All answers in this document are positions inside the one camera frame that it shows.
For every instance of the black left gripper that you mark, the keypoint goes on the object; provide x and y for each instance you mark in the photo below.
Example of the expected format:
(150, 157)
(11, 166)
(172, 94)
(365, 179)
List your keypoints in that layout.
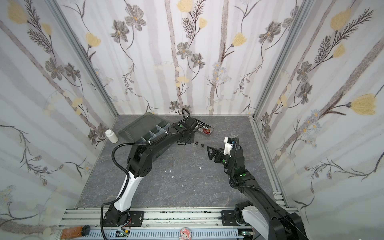
(192, 141)

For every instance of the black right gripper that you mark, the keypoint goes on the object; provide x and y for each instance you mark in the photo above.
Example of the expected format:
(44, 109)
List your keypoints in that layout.
(221, 154)

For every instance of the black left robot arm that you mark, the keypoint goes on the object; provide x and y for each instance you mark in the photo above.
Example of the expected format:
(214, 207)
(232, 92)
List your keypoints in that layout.
(116, 213)

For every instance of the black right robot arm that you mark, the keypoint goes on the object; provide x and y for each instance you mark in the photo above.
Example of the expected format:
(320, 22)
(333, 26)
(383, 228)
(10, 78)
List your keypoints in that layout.
(260, 211)

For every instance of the clear plastic measuring beaker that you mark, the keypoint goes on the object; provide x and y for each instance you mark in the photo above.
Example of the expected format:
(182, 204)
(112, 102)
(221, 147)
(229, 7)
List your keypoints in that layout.
(233, 134)

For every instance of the green compartment organizer box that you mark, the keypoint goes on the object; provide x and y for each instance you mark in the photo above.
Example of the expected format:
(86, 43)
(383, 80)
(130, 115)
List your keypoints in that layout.
(145, 128)

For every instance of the white plastic bottle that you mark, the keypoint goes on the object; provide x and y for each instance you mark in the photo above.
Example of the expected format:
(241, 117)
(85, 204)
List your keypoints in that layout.
(111, 136)

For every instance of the pink figurine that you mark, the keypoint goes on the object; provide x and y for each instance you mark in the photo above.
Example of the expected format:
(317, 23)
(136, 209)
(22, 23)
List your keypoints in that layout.
(185, 234)

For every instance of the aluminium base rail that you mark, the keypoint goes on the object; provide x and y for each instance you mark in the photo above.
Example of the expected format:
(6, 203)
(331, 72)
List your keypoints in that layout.
(150, 223)

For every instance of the orange object on rail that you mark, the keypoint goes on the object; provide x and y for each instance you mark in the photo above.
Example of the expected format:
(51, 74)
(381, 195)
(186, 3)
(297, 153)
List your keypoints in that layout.
(75, 232)

